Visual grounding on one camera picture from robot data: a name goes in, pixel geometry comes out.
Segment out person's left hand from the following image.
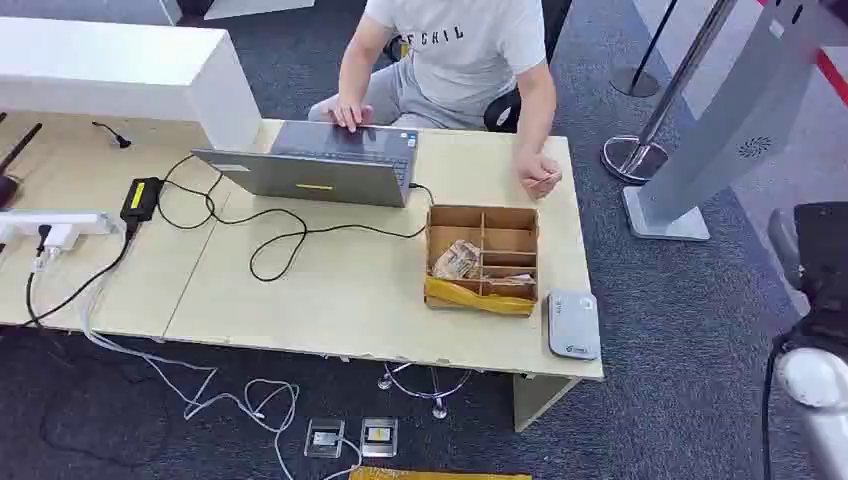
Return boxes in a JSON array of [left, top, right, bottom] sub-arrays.
[[513, 148, 564, 201]]

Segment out person's right hand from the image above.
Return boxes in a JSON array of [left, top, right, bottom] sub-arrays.
[[329, 95, 376, 134]]

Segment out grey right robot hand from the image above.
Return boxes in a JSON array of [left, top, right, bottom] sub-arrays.
[[767, 201, 848, 339]]

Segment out grey laptop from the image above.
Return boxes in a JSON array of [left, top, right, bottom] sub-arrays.
[[192, 119, 420, 209]]

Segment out wooden divided card box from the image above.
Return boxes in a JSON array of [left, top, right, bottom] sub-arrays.
[[423, 203, 540, 318]]

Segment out flat cards stack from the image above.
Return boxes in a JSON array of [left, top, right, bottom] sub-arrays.
[[486, 272, 537, 288]]

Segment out crumpled printed card pile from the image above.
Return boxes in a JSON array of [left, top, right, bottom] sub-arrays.
[[431, 239, 484, 282]]

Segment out person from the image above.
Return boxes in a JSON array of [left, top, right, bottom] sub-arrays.
[[307, 0, 564, 201]]

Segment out yellow plastic bag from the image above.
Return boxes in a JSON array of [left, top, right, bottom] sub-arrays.
[[424, 276, 537, 317]]

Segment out grey card reader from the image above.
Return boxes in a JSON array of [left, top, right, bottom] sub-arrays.
[[545, 288, 603, 362]]

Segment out grey kiosk stand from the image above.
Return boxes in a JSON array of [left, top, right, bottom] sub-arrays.
[[622, 0, 848, 242]]

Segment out pale wooden desk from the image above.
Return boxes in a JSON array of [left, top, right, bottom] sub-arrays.
[[0, 111, 605, 433]]

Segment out red barrier belt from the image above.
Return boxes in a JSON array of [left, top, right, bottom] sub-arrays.
[[755, 0, 848, 107]]

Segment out black power adapter yellow label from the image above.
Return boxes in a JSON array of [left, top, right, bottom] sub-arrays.
[[119, 176, 164, 225]]

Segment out white counter block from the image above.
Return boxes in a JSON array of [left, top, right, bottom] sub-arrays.
[[0, 16, 263, 152]]

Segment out chrome chair base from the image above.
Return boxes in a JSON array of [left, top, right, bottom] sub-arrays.
[[377, 362, 474, 421]]

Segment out steel floor socket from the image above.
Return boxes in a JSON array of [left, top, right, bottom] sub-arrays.
[[303, 418, 346, 460], [360, 417, 399, 460]]

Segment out white plug charger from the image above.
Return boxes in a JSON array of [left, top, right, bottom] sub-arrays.
[[42, 225, 81, 253]]

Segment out white power strip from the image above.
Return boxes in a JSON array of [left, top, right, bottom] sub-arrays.
[[0, 210, 118, 240]]

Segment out yellow sheet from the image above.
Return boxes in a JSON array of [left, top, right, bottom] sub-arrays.
[[349, 466, 533, 480]]

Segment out black router with antenna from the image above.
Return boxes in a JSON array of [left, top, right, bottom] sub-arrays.
[[0, 122, 44, 211]]

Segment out chrome stanchion post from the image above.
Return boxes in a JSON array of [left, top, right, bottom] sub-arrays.
[[600, 0, 740, 186]]

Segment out black laptop charger cable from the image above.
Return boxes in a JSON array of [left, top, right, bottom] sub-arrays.
[[156, 153, 437, 284]]

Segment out black stanchion post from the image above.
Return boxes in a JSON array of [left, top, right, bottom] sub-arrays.
[[609, 0, 681, 99]]

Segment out short black cable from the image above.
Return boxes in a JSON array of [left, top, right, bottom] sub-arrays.
[[91, 121, 132, 150]]

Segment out black mains cable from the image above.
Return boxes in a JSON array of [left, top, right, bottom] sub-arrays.
[[0, 221, 142, 331]]

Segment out white cable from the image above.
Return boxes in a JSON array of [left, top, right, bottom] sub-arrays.
[[78, 231, 366, 480]]

